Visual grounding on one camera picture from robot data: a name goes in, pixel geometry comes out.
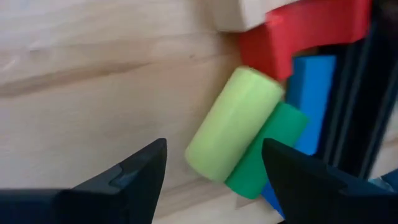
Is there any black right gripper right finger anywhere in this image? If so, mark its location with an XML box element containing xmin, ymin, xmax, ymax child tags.
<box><xmin>262</xmin><ymin>138</ymin><xmax>398</xmax><ymax>224</ymax></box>

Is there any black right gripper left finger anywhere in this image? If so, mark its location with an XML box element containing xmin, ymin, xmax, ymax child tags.
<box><xmin>0</xmin><ymin>138</ymin><xmax>169</xmax><ymax>224</ymax></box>

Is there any blue plank block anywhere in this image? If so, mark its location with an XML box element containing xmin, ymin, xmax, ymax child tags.
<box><xmin>261</xmin><ymin>182</ymin><xmax>285</xmax><ymax>218</ymax></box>
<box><xmin>285</xmin><ymin>55</ymin><xmax>338</xmax><ymax>156</ymax></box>

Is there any light green cylinder block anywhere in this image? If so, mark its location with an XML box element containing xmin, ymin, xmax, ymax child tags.
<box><xmin>185</xmin><ymin>65</ymin><xmax>284</xmax><ymax>183</ymax></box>

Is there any red block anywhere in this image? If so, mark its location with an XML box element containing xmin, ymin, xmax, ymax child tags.
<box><xmin>238</xmin><ymin>0</ymin><xmax>373</xmax><ymax>82</ymax></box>

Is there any natural wood block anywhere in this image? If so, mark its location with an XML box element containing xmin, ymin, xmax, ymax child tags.
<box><xmin>214</xmin><ymin>0</ymin><xmax>299</xmax><ymax>33</ymax></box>

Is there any black aluminium table frame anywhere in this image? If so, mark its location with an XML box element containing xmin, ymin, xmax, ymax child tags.
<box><xmin>317</xmin><ymin>0</ymin><xmax>398</xmax><ymax>181</ymax></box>

